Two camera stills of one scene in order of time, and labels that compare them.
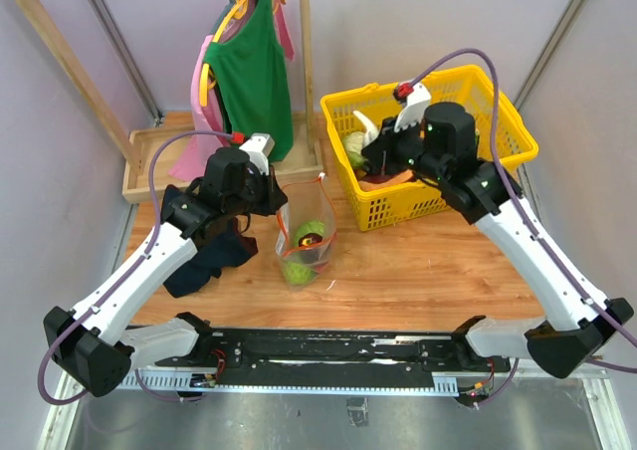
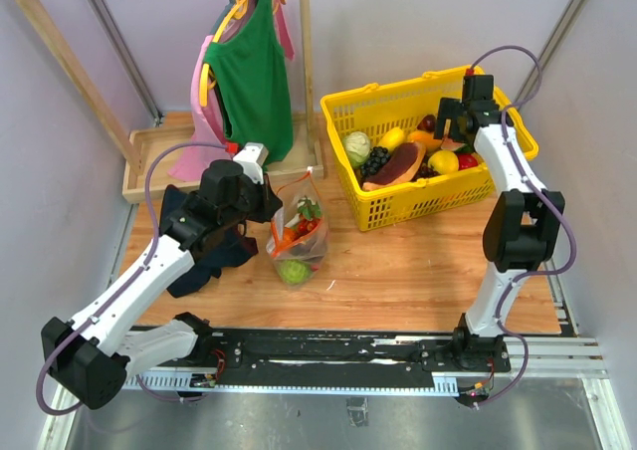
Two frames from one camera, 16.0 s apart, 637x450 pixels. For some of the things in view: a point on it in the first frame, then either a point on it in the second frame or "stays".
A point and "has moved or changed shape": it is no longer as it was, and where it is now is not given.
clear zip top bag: x=306 y=231 has moved or changed shape
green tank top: x=253 y=72 stays
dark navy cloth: x=224 y=245 stays
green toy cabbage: x=299 y=274 stays
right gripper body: x=401 y=150 to x=464 y=111
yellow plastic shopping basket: x=501 y=135 stays
